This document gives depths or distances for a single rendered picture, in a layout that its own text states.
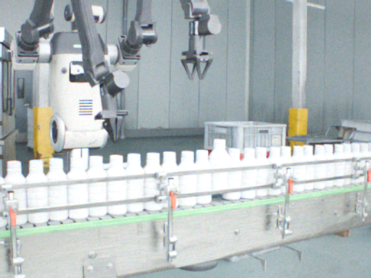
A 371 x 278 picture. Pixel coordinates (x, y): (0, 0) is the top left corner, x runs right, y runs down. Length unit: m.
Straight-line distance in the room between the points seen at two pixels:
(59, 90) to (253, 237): 0.92
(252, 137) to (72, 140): 2.23
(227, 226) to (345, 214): 0.60
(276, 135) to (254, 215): 2.56
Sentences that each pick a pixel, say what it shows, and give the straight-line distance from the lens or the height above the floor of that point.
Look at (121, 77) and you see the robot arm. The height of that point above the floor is 1.39.
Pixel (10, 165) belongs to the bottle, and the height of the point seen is 1.16.
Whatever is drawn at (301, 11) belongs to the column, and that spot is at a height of 3.46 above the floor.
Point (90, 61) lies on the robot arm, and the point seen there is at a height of 1.45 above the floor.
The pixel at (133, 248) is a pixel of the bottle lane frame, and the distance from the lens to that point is 1.41.
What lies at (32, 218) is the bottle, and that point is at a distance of 1.31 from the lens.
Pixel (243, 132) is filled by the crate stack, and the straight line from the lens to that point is 3.86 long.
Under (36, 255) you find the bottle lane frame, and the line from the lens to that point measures 1.31.
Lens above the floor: 1.34
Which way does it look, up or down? 9 degrees down
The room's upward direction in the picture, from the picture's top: 1 degrees clockwise
